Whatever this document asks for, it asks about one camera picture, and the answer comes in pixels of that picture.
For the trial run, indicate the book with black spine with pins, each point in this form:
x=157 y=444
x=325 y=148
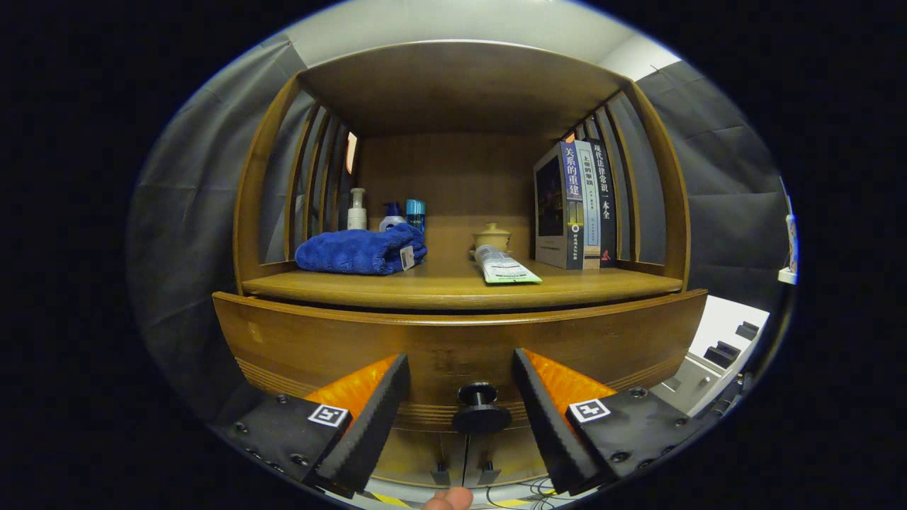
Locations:
x=606 y=212

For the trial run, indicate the small black block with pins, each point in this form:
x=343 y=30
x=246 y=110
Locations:
x=747 y=330
x=723 y=354

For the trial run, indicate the printed paper cup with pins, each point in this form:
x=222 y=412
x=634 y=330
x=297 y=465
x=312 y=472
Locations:
x=791 y=244

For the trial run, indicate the wooden cabinet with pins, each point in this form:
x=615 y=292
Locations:
x=453 y=85

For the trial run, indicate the beige lidded teacup with saucer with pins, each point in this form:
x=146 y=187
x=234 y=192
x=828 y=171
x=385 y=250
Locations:
x=491 y=237

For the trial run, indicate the wooden countertop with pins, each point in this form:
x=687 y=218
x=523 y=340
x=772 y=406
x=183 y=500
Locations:
x=439 y=285

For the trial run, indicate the white pump bottle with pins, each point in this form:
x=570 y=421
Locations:
x=357 y=216

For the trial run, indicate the white bottle with blue cap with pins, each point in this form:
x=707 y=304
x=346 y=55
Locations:
x=391 y=221

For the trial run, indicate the white squeeze tube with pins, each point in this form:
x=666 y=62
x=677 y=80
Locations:
x=503 y=269

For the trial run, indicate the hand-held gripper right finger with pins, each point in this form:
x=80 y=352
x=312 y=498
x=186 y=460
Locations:
x=549 y=425

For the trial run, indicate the white side table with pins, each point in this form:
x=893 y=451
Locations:
x=786 y=276

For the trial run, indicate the book with pale spine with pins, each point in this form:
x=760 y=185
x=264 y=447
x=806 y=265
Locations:
x=589 y=212

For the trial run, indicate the wooden drawer with black knob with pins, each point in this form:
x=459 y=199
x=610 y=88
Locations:
x=439 y=340

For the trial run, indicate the book with dark cover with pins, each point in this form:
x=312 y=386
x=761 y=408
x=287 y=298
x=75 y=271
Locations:
x=549 y=205

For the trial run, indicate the blue folded towel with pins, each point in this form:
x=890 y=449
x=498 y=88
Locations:
x=354 y=251

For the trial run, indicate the white desk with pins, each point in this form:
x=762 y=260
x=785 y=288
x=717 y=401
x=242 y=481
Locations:
x=723 y=319

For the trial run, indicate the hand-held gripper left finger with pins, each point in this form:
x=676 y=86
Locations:
x=368 y=425

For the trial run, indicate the teal cylindrical can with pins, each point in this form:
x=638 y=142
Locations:
x=416 y=214

